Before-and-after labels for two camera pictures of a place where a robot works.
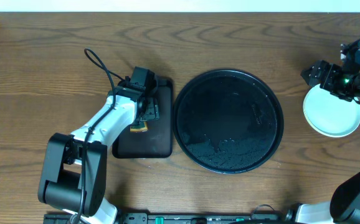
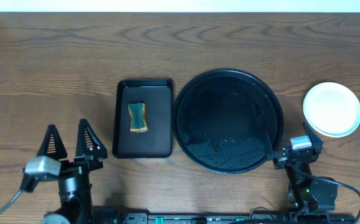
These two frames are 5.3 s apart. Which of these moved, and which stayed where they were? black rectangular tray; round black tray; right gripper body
Moved: right gripper body
Stayed: round black tray; black rectangular tray
